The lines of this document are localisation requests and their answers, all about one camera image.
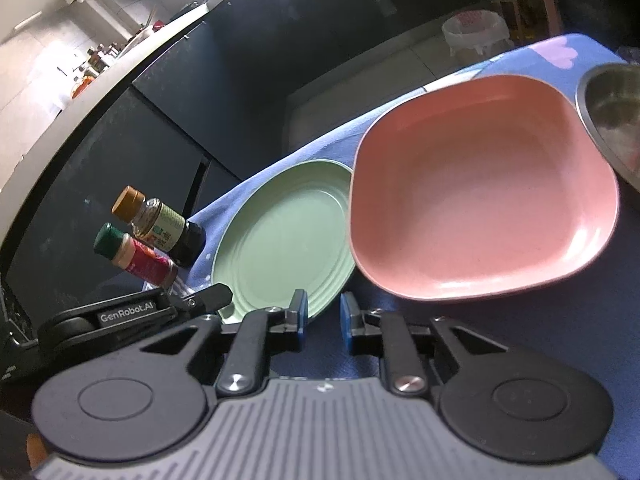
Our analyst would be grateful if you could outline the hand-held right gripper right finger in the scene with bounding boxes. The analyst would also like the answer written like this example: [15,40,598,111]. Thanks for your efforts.
[340,292,510,394]

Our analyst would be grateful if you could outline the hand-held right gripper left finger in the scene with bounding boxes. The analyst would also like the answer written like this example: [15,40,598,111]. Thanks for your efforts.
[141,289,308,396]

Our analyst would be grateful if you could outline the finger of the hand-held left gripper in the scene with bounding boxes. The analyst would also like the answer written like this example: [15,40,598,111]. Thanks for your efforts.
[172,283,233,319]

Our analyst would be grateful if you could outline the green round plate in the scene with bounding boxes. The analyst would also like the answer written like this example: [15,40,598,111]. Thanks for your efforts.
[211,159,357,324]

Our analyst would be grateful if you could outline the pink square plate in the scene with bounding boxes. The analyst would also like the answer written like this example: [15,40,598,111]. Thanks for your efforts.
[348,74,621,304]

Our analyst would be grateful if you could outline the stainless steel bowl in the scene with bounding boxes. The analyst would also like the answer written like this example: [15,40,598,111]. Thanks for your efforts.
[575,62,640,189]

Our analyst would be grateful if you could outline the green-capped spice bottle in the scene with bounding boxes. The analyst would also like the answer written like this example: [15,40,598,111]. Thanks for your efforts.
[93,223,179,290]

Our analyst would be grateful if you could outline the brown-capped sauce bottle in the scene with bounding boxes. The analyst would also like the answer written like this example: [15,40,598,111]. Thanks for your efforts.
[111,186,207,269]

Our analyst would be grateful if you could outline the blue printed tablecloth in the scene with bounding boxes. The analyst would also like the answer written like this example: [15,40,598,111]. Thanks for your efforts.
[141,33,640,480]

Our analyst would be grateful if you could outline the dark kitchen counter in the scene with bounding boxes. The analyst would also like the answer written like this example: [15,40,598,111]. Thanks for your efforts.
[0,0,401,341]

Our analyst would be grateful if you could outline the white lined trash bin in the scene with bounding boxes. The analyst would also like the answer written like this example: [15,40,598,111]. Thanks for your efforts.
[442,9,513,59]

